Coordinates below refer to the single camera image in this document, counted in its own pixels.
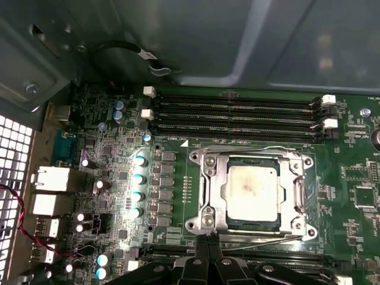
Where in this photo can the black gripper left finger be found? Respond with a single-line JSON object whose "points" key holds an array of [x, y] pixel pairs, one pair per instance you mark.
{"points": [[193, 270]]}

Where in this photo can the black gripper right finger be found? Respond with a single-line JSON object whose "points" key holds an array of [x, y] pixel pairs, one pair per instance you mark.
{"points": [[227, 271]]}

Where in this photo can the metal socket cover frame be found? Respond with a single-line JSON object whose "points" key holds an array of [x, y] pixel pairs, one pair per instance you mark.
{"points": [[216, 190]]}

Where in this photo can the silver square CPU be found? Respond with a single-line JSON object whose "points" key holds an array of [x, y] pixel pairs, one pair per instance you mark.
{"points": [[252, 193]]}

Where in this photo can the metal CPU socket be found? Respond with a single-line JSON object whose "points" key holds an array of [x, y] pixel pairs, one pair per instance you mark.
{"points": [[196, 228]]}

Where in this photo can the RAM slot with black clips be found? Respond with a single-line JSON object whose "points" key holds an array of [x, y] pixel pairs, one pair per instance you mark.
{"points": [[237, 109], [237, 132], [267, 254]]}

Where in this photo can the green motherboard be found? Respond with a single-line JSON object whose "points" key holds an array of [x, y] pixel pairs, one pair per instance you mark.
{"points": [[341, 184]]}

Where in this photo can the silver rear port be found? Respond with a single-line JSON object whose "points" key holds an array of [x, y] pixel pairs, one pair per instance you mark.
{"points": [[50, 178], [49, 228], [44, 205], [59, 112], [46, 254]]}

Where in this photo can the teal serial port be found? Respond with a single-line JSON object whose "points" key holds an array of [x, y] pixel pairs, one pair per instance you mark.
{"points": [[65, 147]]}

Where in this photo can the round coin battery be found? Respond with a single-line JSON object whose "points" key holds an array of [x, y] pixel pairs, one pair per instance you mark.
{"points": [[377, 141]]}

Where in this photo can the black and grey PC case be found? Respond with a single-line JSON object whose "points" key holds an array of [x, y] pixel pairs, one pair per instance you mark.
{"points": [[207, 44]]}

